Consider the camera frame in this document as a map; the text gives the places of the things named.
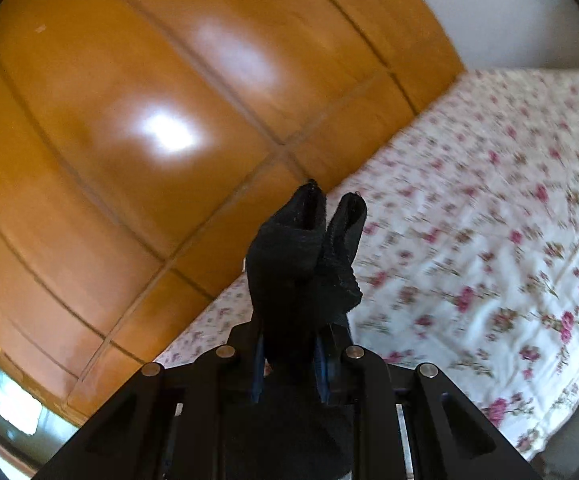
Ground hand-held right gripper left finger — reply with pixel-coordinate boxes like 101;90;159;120
34;322;266;480

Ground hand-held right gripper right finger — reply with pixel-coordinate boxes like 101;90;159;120
316;322;545;480

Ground black embroidered pants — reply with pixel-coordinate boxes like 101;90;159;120
244;182;369;480

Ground floral bed sheet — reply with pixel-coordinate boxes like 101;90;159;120
154;67;579;463

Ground glass window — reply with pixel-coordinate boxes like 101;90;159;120
0;342;43;438

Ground wooden wardrobe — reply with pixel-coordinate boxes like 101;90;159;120
0;0;466;423

